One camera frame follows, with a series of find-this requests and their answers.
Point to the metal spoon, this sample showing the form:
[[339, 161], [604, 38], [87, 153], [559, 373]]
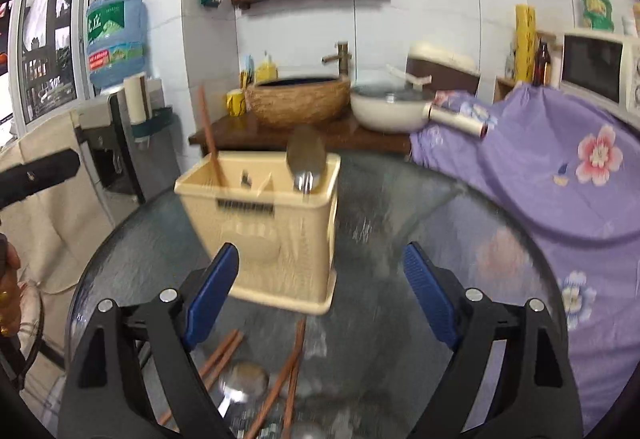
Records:
[[245, 381]]

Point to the purple floral cloth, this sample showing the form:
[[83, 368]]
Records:
[[550, 189]]

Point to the beige cloth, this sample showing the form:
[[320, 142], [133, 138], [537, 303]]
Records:
[[55, 239]]

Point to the woven basin sink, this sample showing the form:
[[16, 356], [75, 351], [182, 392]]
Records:
[[297, 101]]

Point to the green cup holder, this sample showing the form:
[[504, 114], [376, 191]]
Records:
[[155, 126]]

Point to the yellow mug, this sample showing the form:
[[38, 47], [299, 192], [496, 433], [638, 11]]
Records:
[[236, 102]]

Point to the yellow soap bottle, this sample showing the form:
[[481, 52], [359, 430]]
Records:
[[266, 69]]

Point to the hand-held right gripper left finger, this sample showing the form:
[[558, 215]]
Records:
[[215, 299]]

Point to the yellow roll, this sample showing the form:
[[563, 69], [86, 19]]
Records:
[[526, 44]]

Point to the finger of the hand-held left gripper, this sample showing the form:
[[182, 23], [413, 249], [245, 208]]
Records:
[[40, 174]]

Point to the blue water jug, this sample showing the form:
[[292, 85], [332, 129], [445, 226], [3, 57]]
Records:
[[116, 39]]

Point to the brown wooden chopstick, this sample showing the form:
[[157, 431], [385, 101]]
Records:
[[220, 369], [272, 391], [296, 369], [222, 354], [210, 139]]

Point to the bronze faucet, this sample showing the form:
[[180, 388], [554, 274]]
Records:
[[342, 56]]

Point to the white rice paddle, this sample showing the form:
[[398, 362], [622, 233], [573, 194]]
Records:
[[410, 76]]

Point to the paper cup stack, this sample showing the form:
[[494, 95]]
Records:
[[136, 99]]

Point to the window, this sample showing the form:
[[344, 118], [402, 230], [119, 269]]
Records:
[[47, 49]]

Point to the white microwave oven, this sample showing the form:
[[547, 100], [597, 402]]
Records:
[[595, 66]]

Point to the brown glass bottle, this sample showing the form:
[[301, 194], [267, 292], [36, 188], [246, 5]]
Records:
[[541, 66]]

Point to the white pan with glass lid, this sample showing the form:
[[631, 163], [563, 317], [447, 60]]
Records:
[[387, 111]]

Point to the person's left hand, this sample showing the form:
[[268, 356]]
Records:
[[7, 289]]

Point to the cream plastic utensil holder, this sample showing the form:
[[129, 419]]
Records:
[[280, 239]]

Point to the water dispenser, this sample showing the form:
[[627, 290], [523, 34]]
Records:
[[110, 154]]

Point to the brown and white rice cooker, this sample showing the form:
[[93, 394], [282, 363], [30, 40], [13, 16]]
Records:
[[445, 69]]

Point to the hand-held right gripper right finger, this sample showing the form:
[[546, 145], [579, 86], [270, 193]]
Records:
[[430, 299]]

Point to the wooden counter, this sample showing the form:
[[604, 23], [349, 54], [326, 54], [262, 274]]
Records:
[[360, 139]]

